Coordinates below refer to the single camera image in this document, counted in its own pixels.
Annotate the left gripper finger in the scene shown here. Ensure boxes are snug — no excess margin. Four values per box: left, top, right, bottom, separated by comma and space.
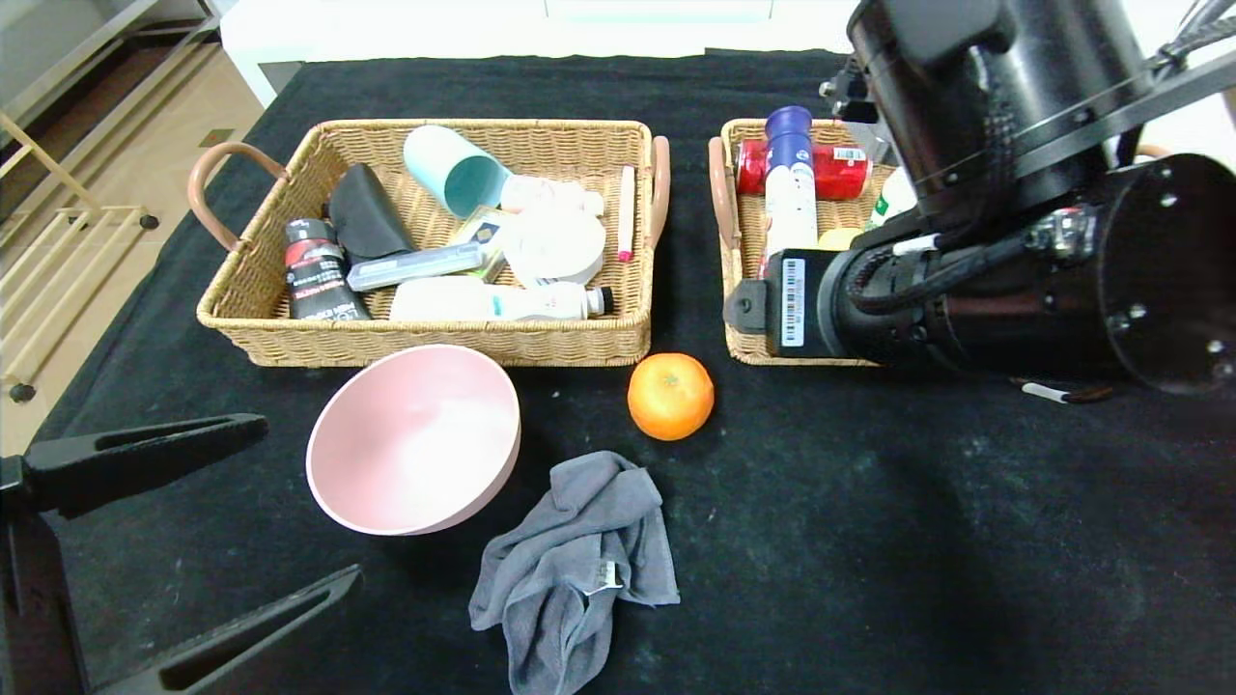
91, 563, 363, 695
22, 412, 270, 518

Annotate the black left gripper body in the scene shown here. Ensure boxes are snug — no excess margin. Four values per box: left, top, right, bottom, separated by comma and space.
0, 454, 90, 695

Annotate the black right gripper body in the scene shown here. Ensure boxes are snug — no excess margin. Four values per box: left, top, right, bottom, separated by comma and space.
765, 248, 864, 359

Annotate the white bottle blue cap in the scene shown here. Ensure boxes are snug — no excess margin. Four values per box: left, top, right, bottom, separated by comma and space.
763, 106, 820, 260

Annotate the orange mandarin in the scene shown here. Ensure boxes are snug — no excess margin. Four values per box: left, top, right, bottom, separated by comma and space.
628, 352, 716, 442

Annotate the wicker basket with food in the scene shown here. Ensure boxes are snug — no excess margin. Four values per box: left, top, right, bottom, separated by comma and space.
708, 119, 1171, 368

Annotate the wicker basket with toiletries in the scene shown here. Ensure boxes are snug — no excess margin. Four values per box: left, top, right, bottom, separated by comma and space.
188, 119, 672, 369

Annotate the red drink can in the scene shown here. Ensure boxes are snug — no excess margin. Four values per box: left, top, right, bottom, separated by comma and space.
736, 140, 875, 202

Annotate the white bottle silver cap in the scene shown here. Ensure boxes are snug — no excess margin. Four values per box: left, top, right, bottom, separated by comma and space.
869, 166, 918, 229

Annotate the pink white stick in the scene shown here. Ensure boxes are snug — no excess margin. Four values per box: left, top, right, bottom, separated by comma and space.
616, 164, 638, 263

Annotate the white round container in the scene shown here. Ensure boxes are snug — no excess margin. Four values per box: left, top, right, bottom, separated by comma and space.
502, 208, 607, 289

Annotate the beige wooden rack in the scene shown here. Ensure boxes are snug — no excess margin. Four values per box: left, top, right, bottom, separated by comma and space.
0, 111, 160, 402

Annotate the black red bottle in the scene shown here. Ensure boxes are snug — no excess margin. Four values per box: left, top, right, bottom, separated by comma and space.
283, 218, 373, 322

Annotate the pink white small bottle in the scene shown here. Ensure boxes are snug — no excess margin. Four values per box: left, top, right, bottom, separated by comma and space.
499, 175, 605, 218

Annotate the pink bowl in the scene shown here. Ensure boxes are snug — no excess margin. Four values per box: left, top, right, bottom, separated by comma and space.
306, 345, 522, 537

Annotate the black tablecloth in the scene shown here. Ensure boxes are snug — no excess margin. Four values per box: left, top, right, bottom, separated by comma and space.
19, 48, 1236, 695

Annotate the white bottle black cap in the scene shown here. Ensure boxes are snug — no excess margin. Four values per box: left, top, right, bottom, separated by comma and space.
389, 277, 615, 322

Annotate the grey cloth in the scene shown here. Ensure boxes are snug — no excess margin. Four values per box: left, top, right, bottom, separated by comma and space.
468, 451, 681, 695

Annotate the black pouch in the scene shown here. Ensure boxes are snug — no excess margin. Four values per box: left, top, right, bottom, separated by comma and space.
326, 162, 418, 266

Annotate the grey rectangular case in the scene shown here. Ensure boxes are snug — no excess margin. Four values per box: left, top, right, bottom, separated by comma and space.
346, 241, 486, 293

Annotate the teal cup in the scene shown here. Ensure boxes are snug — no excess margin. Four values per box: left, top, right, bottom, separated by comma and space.
403, 125, 513, 220

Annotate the white cabinet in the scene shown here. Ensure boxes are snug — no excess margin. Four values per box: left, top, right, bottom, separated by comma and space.
220, 0, 870, 109

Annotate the wooden shelf unit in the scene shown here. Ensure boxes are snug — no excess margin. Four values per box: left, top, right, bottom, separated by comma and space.
0, 0, 228, 126

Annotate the black braided cable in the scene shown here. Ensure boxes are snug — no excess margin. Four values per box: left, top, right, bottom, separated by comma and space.
845, 232, 1039, 315

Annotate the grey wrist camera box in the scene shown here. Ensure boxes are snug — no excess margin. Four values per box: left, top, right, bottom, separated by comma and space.
821, 58, 897, 163

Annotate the thin brown cable loop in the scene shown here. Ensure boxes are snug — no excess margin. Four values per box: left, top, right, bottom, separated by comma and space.
1022, 381, 1113, 404

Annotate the black camera cable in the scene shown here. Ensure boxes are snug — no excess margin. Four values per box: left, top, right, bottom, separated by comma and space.
1149, 0, 1236, 73

